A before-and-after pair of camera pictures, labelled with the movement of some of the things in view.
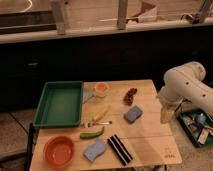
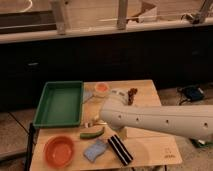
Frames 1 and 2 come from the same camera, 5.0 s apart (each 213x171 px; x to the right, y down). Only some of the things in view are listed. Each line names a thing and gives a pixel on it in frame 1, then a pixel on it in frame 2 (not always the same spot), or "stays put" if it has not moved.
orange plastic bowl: x=58 y=151 stays put
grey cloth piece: x=86 y=95 stays put
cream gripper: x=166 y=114 to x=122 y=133
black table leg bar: x=31 y=144 stays put
